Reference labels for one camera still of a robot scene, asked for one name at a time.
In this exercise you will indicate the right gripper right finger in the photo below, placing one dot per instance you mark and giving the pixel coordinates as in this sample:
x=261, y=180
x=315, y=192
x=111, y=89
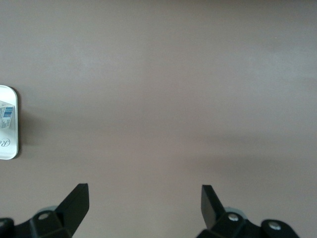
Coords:
x=214, y=215

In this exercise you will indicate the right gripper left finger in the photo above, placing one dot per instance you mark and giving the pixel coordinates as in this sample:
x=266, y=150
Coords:
x=73, y=213

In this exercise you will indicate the cream rabbit print tray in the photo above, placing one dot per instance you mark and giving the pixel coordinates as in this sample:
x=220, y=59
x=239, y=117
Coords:
x=7, y=93

